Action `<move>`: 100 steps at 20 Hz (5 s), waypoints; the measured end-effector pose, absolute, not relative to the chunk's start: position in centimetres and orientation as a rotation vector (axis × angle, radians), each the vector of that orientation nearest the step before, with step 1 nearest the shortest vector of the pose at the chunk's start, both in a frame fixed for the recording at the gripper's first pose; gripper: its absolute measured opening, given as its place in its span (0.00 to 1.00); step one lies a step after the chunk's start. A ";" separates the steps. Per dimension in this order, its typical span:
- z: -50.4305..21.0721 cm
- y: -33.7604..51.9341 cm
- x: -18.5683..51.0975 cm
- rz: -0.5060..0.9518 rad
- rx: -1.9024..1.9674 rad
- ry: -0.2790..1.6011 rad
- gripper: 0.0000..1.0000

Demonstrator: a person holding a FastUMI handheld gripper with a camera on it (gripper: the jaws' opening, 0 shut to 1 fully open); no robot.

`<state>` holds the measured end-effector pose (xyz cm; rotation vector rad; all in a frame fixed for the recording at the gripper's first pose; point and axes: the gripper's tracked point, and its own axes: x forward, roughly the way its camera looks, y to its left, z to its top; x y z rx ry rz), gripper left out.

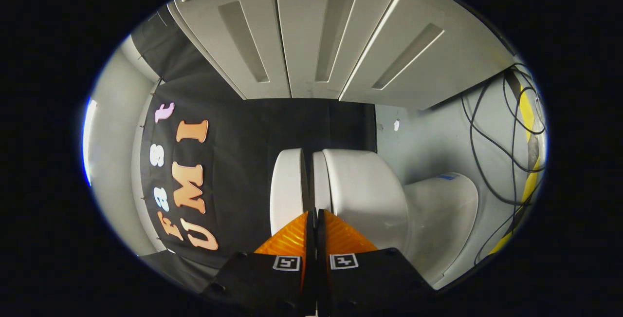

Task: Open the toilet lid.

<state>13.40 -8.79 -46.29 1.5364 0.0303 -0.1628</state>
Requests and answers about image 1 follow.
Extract white drawer cabinet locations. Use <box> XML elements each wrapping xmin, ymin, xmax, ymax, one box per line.
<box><xmin>168</xmin><ymin>0</ymin><xmax>516</xmax><ymax>111</ymax></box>

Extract white toilet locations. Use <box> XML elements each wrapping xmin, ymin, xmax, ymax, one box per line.
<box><xmin>311</xmin><ymin>149</ymin><xmax>480</xmax><ymax>288</ymax></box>

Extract black floor cables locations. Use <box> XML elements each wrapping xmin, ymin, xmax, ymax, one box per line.
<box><xmin>460</xmin><ymin>64</ymin><xmax>548</xmax><ymax>266</ymax></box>

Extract yellow floor tape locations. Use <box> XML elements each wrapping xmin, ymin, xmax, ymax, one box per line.
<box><xmin>489</xmin><ymin>83</ymin><xmax>541</xmax><ymax>254</ymax></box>

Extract black backdrop cloth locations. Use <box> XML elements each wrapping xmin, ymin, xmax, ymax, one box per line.
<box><xmin>131</xmin><ymin>5</ymin><xmax>378</xmax><ymax>269</ymax></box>

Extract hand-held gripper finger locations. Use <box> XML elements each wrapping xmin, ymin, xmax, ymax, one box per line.
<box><xmin>316</xmin><ymin>208</ymin><xmax>436</xmax><ymax>317</ymax></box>
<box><xmin>202</xmin><ymin>210</ymin><xmax>313</xmax><ymax>317</ymax></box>

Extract white toilet lid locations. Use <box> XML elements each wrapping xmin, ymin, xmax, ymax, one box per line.
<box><xmin>270</xmin><ymin>148</ymin><xmax>310</xmax><ymax>235</ymax></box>

